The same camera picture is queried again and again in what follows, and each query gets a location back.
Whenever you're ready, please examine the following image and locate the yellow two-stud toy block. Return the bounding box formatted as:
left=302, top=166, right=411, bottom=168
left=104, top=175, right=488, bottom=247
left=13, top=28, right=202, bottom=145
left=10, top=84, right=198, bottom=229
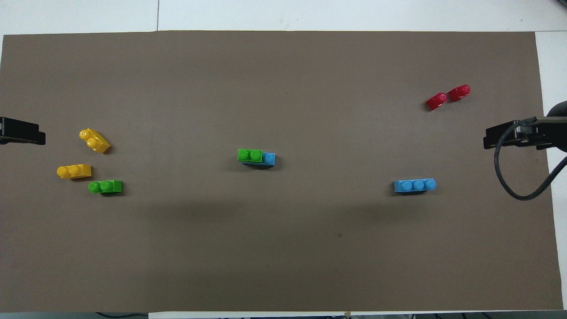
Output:
left=79, top=128, right=111, bottom=154
left=57, top=164, right=92, bottom=179

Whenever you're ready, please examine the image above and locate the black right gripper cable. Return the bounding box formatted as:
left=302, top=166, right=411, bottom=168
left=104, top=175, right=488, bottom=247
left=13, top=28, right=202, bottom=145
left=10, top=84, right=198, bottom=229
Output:
left=493, top=117, right=567, bottom=201

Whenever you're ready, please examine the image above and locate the blue three-stud toy block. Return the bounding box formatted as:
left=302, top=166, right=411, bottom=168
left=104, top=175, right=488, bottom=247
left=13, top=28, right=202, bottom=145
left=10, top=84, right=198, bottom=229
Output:
left=242, top=152, right=276, bottom=167
left=394, top=178, right=437, bottom=194

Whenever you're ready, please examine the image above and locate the brown paper table mat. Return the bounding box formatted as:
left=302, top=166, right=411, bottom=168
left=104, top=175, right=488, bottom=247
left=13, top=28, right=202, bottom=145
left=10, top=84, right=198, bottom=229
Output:
left=0, top=30, right=564, bottom=313

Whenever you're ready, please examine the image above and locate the red single-stud toy block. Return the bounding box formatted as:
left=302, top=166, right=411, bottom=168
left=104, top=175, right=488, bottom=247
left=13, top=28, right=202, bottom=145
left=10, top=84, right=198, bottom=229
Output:
left=426, top=92, right=448, bottom=111
left=448, top=85, right=471, bottom=102

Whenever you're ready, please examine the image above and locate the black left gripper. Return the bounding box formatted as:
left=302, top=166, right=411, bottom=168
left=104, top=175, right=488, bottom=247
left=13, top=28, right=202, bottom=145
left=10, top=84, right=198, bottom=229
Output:
left=0, top=117, right=46, bottom=145

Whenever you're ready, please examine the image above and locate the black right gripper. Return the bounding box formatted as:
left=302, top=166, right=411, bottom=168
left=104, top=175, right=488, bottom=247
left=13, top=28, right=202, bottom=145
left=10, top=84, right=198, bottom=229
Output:
left=483, top=117, right=567, bottom=150

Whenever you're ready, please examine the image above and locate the thin black floor cable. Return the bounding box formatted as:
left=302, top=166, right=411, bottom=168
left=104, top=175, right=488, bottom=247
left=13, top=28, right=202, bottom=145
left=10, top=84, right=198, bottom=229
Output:
left=95, top=312, right=149, bottom=319

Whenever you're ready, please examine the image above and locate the green two-stud toy block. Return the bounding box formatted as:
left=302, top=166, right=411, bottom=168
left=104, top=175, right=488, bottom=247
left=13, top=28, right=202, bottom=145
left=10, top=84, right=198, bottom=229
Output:
left=88, top=180, right=123, bottom=195
left=237, top=148, right=264, bottom=163

